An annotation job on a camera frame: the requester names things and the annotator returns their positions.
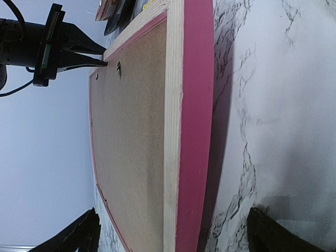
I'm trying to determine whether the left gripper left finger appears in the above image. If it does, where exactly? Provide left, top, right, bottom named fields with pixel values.
left=31, top=208, right=101, bottom=252

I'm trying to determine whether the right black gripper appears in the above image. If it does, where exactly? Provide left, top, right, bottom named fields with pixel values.
left=1, top=3, right=108, bottom=87

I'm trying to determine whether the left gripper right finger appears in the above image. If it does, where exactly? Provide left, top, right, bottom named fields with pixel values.
left=246, top=207, right=322, bottom=252

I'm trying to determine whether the yellow handled screwdriver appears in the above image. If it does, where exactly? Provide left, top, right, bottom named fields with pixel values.
left=142, top=0, right=154, bottom=11

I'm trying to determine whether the pink wooden picture frame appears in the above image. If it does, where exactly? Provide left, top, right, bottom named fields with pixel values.
left=89, top=1, right=214, bottom=251

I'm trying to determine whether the red patterned object in tray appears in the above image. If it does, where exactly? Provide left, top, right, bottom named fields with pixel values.
left=95, top=0, right=125, bottom=22

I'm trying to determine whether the black patterned tray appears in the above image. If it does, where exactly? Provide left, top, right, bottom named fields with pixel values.
left=104, top=0, right=136, bottom=36

